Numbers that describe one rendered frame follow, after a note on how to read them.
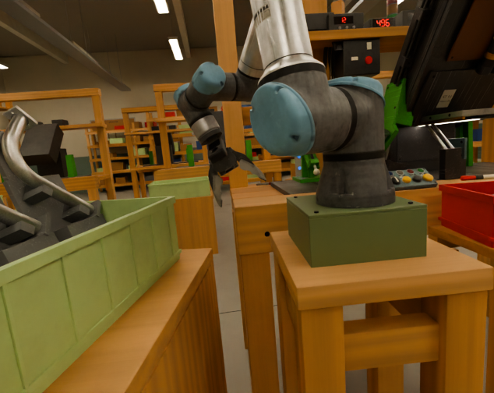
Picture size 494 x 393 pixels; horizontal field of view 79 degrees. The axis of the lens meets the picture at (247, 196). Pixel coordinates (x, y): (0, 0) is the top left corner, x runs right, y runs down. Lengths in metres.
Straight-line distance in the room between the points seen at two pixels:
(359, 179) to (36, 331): 0.53
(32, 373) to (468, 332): 0.64
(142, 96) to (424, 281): 11.16
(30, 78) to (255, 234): 12.09
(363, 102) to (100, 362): 0.58
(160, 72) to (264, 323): 10.84
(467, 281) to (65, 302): 0.61
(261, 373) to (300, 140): 0.84
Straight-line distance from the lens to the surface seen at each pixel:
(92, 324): 0.56
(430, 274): 0.57
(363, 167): 0.58
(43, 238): 0.75
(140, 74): 11.60
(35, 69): 12.69
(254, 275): 0.95
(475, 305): 0.64
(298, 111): 0.46
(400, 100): 1.29
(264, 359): 1.10
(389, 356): 0.63
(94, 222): 0.87
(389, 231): 0.59
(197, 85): 0.81
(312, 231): 0.54
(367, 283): 0.52
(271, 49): 0.54
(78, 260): 0.52
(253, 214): 0.89
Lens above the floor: 1.07
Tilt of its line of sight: 9 degrees down
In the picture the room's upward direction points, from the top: 5 degrees counter-clockwise
